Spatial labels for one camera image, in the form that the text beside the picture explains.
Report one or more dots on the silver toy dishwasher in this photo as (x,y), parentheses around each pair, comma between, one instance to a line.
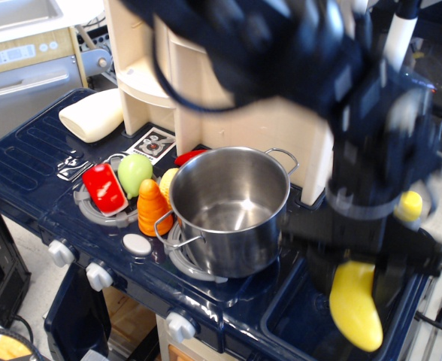
(44,52)

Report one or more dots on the grey middle stove knob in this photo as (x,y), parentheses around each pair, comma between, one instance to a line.
(98,277)

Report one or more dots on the yellow toy banana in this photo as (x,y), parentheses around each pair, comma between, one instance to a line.
(352,306)

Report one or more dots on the grey right stove knob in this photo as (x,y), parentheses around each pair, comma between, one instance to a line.
(179,328)

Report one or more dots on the cream toy kitchen shelf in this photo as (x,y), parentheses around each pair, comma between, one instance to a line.
(261,125)

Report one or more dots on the navy toy kitchen counter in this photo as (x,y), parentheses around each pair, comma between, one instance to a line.
(277,314)

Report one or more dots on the grey stove knob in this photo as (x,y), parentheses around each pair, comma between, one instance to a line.
(98,277)
(179,328)
(60,254)

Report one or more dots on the stainless steel pot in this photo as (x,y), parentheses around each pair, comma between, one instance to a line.
(227,202)

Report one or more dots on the grey left stove knob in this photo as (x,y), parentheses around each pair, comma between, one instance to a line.
(60,254)

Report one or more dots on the green toy pear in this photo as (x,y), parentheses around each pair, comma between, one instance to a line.
(132,171)

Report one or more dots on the grey round stove button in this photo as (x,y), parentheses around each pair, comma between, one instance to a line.
(137,244)

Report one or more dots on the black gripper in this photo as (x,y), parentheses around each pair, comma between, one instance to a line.
(330,239)

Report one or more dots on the red toy cheese wedge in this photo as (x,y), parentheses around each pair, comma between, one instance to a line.
(104,189)

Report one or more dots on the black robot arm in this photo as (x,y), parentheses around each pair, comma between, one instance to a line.
(380,119)

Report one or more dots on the grey yellow toy faucet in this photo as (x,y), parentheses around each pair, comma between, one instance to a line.
(409,209)

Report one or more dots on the orange toy carrot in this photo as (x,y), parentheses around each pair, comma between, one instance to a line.
(153,211)

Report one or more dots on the grey left stove burner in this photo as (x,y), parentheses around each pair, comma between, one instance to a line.
(90,211)

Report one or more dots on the yellow toy corn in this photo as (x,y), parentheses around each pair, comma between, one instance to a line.
(165,182)

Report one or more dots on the grey stove burner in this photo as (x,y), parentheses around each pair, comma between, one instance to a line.
(90,211)
(181,261)

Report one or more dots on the white stand frame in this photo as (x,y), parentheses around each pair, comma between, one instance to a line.
(413,44)

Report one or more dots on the red toy chili pepper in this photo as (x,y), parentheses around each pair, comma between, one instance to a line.
(184,158)

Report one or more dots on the grey right stove burner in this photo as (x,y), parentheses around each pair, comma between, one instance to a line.
(181,261)

